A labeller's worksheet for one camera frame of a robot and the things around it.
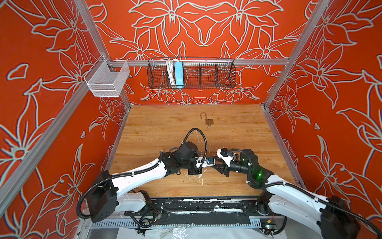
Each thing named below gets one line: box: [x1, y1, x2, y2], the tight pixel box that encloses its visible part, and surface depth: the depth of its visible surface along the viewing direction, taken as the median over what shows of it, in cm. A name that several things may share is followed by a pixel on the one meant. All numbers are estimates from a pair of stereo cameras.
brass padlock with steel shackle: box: [199, 112, 214, 125], surface depth 112 cm
